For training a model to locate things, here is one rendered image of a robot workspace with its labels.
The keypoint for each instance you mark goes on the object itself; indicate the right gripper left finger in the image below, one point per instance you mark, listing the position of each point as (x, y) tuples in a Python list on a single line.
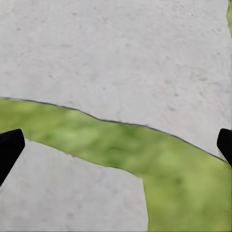
[(11, 146)]

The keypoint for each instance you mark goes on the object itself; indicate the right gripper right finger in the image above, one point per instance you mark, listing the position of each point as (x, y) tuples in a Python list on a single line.
[(224, 143)]

